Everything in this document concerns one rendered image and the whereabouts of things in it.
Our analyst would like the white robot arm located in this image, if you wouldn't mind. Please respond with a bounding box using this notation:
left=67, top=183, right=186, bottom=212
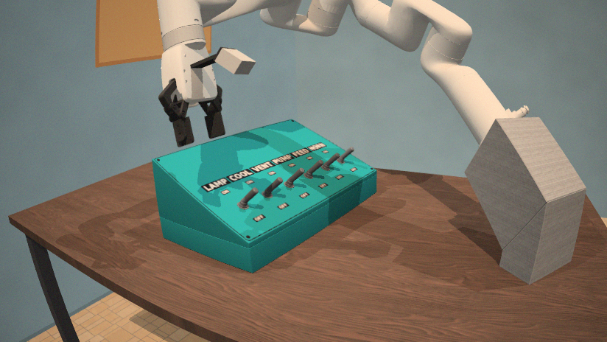
left=157, top=0, right=530, bottom=147

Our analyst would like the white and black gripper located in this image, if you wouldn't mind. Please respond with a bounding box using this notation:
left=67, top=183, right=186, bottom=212
left=158, top=39, right=225, bottom=147

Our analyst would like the teal switch console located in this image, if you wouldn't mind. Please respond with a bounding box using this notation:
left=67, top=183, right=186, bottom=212
left=152, top=119, right=377, bottom=273

